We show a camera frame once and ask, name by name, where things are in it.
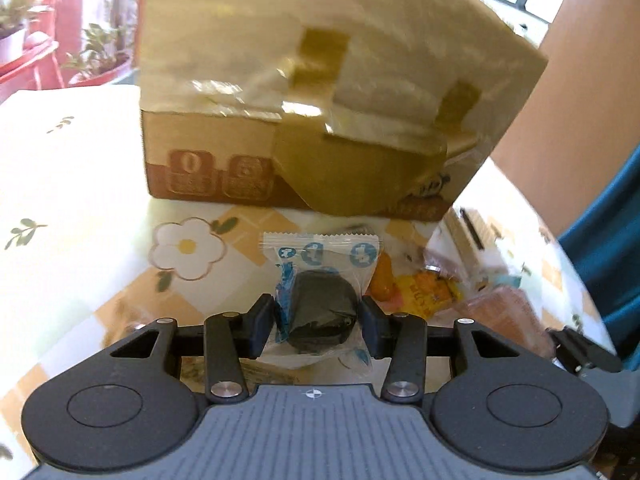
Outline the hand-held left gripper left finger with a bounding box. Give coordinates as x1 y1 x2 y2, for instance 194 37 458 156
110 294 276 403

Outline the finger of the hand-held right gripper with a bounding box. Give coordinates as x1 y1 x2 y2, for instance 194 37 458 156
546 327 625 375

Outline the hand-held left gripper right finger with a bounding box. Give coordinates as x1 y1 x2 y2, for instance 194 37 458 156
359 295 526 403

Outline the clear packet with dark cake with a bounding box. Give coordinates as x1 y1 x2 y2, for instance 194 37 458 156
262 230 383 368

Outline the brown bread clear packet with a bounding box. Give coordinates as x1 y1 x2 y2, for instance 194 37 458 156
462 285 553 358

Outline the cardboard box with plastic liner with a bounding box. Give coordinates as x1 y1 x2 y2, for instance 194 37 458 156
135 0 549 223

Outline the yellow orange snack packet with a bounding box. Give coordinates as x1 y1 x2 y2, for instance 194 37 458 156
372 252 463 318

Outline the teal curtain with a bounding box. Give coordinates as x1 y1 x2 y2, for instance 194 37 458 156
557 147 640 361

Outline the floral checked tablecloth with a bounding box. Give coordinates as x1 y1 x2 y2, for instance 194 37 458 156
0 82 618 466

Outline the pink room backdrop poster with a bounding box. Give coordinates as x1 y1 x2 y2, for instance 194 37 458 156
0 0 143 106

